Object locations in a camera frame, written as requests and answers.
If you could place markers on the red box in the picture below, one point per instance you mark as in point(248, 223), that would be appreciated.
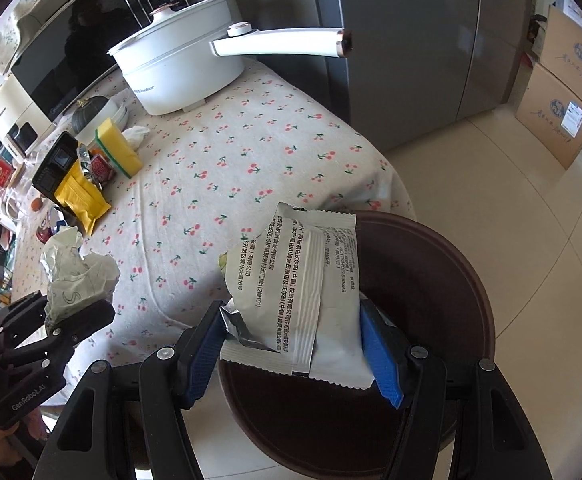
point(2, 172)

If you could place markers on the white snack packet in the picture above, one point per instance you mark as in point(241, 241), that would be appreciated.
point(291, 290)

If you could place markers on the black ribbed box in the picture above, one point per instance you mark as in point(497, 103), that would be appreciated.
point(56, 165)

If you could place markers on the cherry print tablecloth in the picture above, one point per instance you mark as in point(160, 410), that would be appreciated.
point(231, 160)

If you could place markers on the brown round trash bin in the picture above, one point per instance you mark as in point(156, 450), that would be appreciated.
point(421, 285)

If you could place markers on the white plates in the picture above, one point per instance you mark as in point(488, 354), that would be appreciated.
point(121, 112)

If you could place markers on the grey refrigerator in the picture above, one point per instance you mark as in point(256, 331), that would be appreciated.
point(411, 35)

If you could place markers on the orange fruit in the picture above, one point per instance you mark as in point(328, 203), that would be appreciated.
point(36, 203)

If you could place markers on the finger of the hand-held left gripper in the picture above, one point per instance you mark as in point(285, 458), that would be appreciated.
point(86, 317)
point(16, 310)

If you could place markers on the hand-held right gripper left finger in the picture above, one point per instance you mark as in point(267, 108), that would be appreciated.
point(203, 360)

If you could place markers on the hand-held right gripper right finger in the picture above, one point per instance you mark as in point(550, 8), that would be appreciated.
point(381, 355)

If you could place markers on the black microwave oven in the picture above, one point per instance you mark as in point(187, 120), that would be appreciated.
point(71, 50)

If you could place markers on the person's left hand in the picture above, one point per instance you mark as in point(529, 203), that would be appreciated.
point(11, 445)

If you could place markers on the green pumpkin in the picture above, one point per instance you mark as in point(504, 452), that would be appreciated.
point(88, 112)

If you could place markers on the white pot lid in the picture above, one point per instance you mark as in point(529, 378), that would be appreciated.
point(181, 22)

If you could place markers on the white paper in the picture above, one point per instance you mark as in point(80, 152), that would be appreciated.
point(76, 270)

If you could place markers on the yellow sponge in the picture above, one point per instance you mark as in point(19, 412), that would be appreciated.
point(118, 147)

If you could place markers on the white tissue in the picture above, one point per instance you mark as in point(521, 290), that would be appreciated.
point(136, 135)

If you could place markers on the white electric pot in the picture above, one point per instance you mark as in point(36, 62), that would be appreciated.
point(181, 80)

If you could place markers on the yellow packet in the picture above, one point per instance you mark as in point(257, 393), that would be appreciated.
point(81, 200)

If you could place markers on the cardboard box with label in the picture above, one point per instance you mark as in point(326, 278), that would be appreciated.
point(551, 115)

